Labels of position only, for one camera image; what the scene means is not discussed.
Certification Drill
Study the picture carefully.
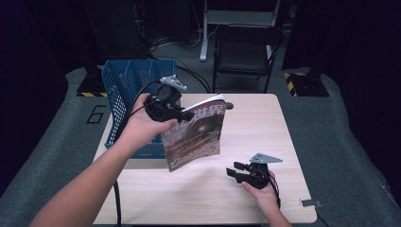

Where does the person's left hand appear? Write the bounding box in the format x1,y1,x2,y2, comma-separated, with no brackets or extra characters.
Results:
121,93,179,152

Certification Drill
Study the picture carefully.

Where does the right hand-held gripper cable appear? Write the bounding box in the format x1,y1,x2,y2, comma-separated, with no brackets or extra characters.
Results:
268,173,282,209

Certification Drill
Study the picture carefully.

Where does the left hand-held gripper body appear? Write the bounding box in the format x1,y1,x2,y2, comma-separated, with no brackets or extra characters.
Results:
145,74,187,122

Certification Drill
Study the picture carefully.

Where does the person's right hand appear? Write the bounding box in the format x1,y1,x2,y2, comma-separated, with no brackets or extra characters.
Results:
240,171,281,216

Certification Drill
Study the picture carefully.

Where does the black folding chair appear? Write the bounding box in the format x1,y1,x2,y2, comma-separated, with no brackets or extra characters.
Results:
212,25,285,94

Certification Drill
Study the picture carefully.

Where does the white metal stand frame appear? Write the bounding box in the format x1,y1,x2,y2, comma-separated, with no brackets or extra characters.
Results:
199,0,282,62

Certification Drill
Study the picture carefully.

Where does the dark curtain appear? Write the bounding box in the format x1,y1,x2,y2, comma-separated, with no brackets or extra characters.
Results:
0,0,102,193
283,0,401,202

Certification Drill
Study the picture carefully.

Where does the thin black cable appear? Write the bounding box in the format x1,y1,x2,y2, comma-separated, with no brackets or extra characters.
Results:
316,213,330,227

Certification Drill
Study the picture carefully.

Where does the red-brown cover magazine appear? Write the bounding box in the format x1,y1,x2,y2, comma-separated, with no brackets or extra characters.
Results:
160,93,227,173

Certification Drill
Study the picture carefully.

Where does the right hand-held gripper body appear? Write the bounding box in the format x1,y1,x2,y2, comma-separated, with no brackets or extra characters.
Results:
239,152,284,190

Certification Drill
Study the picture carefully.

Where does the grey floor mat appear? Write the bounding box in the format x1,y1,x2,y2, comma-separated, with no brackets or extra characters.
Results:
0,67,401,227

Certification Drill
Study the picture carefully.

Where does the black striped stand base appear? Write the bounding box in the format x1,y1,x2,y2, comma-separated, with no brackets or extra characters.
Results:
283,67,330,97
76,65,108,98

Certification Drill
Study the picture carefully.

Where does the hand-held gripper cable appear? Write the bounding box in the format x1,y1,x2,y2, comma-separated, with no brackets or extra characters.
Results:
268,173,282,209
113,79,164,227

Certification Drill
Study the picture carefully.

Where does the left hand-held gripper cable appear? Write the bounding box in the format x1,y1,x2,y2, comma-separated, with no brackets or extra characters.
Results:
113,79,164,227

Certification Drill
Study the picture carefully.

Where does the bundle of floor cables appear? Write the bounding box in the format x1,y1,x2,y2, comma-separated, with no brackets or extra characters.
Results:
148,29,212,94

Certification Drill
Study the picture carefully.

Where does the blue plastic file rack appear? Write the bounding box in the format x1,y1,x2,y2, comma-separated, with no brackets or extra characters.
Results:
101,59,178,160

